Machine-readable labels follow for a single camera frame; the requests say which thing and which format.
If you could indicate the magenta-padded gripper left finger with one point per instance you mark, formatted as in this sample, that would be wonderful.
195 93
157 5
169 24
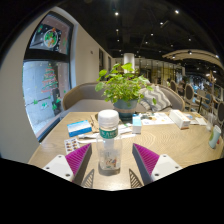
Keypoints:
58 166

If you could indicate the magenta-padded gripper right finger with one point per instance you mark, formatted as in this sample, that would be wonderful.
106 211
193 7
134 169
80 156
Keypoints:
165 166

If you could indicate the clear plastic water bottle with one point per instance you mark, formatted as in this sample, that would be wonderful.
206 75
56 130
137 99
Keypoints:
109 146

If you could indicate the pill blister pack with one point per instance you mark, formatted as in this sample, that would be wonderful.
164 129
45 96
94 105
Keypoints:
71 145

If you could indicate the blue and white card box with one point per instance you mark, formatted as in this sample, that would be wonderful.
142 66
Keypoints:
79 128

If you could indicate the white tissue box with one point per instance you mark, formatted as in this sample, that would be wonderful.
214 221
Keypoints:
180 119

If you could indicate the small blue white carton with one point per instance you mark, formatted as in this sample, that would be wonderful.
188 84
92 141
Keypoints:
136 125

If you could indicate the white paper sheets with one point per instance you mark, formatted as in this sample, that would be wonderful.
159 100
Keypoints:
196 119

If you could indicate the clear plastic cup with straw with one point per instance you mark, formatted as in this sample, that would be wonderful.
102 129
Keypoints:
210 121

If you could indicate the group of dining chairs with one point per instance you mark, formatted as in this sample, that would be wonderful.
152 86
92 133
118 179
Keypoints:
189 95

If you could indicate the dark framed decorated window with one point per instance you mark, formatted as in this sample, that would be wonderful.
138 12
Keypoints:
46 90

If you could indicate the green potted plant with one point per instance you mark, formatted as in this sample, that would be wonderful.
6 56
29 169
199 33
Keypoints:
125 88

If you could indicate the white round pillar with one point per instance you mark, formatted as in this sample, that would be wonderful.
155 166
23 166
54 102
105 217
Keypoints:
129 60

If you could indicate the group of ceiling lights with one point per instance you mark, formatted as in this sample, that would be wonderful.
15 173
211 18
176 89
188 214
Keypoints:
176 12

